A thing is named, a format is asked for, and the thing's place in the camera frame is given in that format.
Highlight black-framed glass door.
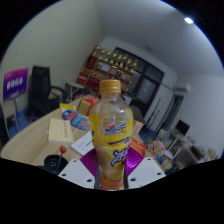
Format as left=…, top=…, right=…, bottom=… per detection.
left=114, top=47, right=165, bottom=118

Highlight ceiling light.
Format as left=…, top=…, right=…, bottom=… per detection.
left=183, top=16, right=195, bottom=25

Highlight red-ball stirring stick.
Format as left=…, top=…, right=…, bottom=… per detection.
left=56, top=145, right=68, bottom=171

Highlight long wooden side desk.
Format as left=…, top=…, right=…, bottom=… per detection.
left=166, top=131, right=221, bottom=168

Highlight yellow gift box, red ribbon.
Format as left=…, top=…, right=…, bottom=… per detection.
left=76, top=95, right=99, bottom=117

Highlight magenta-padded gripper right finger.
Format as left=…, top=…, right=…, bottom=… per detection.
left=123, top=146, right=167, bottom=190

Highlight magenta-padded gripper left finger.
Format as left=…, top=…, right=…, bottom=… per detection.
left=57, top=147, right=101, bottom=190

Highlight purple sign board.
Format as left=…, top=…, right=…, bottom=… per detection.
left=2, top=67, right=30, bottom=102

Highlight white wall air conditioner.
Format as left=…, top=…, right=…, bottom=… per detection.
left=173, top=82, right=191, bottom=94

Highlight small upright tan card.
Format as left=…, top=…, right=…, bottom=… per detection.
left=132, top=120, right=145, bottom=135

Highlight black microphone stand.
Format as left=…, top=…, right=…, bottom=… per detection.
left=146, top=98, right=162, bottom=134

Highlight white booklet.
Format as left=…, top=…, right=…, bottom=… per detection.
left=69, top=130, right=95, bottom=157

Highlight cream book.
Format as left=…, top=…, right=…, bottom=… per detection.
left=47, top=117, right=75, bottom=145

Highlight orange book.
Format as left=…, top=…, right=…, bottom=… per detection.
left=129, top=137, right=147, bottom=157

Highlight black office chair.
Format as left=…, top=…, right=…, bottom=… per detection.
left=25, top=65, right=68, bottom=119

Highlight wooden shelf unit with trophies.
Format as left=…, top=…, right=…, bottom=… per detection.
left=76, top=45, right=139, bottom=93

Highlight black computer monitor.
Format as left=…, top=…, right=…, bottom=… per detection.
left=174, top=119, right=191, bottom=137

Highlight blue pamphlet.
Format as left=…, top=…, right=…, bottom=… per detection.
left=61, top=109, right=91, bottom=132

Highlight pink flowers in white pot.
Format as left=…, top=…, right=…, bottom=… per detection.
left=148, top=139, right=167, bottom=159

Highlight yellow-labelled orange drink bottle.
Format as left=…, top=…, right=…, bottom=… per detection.
left=88, top=79, right=135, bottom=191

